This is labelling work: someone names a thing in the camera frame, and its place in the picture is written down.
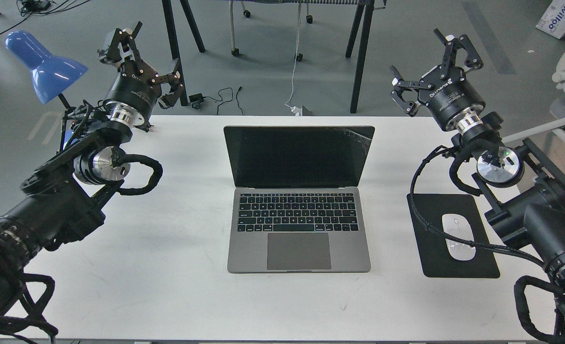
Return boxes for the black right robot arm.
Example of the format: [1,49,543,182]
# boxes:
[391,29,565,344]

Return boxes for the white computer mouse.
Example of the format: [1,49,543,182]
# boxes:
[442,214,476,261]

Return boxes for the rolling cart frame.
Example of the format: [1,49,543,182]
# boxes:
[229,0,313,62]

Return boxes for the white charging cable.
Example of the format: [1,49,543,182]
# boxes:
[285,0,313,117]

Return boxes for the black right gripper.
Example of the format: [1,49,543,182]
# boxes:
[389,28,486,131]

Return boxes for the black power adapter cable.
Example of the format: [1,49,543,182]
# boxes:
[189,86,245,116]

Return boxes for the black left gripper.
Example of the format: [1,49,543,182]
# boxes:
[97,21,185,127]

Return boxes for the white cardboard box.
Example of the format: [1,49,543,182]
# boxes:
[535,0,565,39]

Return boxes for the blue desk lamp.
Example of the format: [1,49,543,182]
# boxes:
[5,31,88,104]

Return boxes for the grey laptop computer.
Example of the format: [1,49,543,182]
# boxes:
[224,126,375,273]

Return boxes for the black table frame legs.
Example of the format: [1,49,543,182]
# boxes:
[161,0,375,115]

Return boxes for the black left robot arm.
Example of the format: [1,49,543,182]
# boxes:
[0,22,184,343]

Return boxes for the black mouse pad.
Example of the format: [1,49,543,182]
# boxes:
[411,193,500,279]

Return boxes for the black floor cables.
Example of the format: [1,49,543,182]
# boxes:
[0,0,92,46]

